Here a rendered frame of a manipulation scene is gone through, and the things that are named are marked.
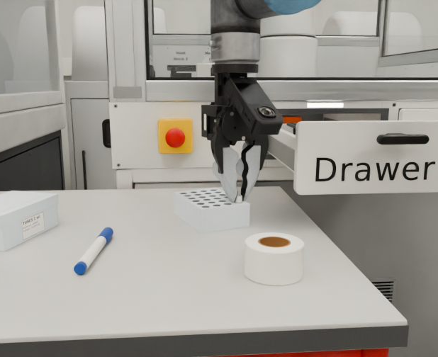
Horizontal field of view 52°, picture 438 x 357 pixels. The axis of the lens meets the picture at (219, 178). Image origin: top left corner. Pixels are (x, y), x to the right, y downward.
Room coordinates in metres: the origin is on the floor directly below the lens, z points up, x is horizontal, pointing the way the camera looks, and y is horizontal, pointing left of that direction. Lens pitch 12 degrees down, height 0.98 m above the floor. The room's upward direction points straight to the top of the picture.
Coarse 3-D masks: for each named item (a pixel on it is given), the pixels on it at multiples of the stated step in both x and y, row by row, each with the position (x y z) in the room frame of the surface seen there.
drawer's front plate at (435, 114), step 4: (432, 108) 1.02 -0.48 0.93; (436, 108) 1.02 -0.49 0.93; (400, 112) 1.00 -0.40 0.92; (404, 112) 1.00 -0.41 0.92; (408, 112) 1.00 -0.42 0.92; (412, 112) 1.00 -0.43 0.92; (416, 112) 1.00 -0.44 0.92; (420, 112) 1.00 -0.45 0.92; (424, 112) 1.00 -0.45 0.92; (428, 112) 1.00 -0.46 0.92; (432, 112) 1.00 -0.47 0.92; (436, 112) 1.00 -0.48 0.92; (400, 116) 1.00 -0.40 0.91; (404, 116) 1.00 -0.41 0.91; (408, 116) 1.00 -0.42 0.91; (412, 116) 1.00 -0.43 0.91; (416, 116) 1.00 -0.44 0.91; (420, 116) 1.00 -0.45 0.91; (424, 116) 1.00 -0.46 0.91; (428, 116) 1.00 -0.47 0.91; (432, 116) 1.00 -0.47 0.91; (436, 116) 1.00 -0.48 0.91
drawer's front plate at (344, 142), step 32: (320, 128) 0.66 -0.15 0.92; (352, 128) 0.66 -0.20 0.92; (384, 128) 0.67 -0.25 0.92; (416, 128) 0.67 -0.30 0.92; (320, 160) 0.66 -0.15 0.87; (352, 160) 0.66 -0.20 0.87; (384, 160) 0.67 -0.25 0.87; (416, 160) 0.67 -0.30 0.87; (320, 192) 0.66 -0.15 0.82; (352, 192) 0.66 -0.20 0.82; (384, 192) 0.67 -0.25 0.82; (416, 192) 0.67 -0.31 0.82
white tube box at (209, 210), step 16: (176, 192) 0.76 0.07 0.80; (192, 192) 0.77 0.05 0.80; (208, 192) 0.76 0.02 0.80; (224, 192) 0.76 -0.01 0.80; (176, 208) 0.74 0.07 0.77; (192, 208) 0.68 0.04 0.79; (208, 208) 0.65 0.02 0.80; (224, 208) 0.66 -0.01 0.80; (240, 208) 0.68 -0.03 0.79; (192, 224) 0.68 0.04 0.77; (208, 224) 0.65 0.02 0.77; (224, 224) 0.66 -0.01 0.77; (240, 224) 0.68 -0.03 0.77
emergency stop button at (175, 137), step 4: (172, 128) 0.91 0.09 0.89; (176, 128) 0.91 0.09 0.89; (168, 132) 0.90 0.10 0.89; (172, 132) 0.90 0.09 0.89; (176, 132) 0.90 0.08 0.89; (180, 132) 0.90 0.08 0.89; (168, 136) 0.90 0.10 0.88; (172, 136) 0.90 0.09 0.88; (176, 136) 0.90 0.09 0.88; (180, 136) 0.90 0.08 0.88; (184, 136) 0.91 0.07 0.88; (168, 140) 0.90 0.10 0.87; (172, 140) 0.90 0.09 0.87; (176, 140) 0.90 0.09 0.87; (180, 140) 0.90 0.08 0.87; (184, 140) 0.91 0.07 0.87; (168, 144) 0.90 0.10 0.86; (172, 144) 0.90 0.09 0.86; (176, 144) 0.90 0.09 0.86; (180, 144) 0.90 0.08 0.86
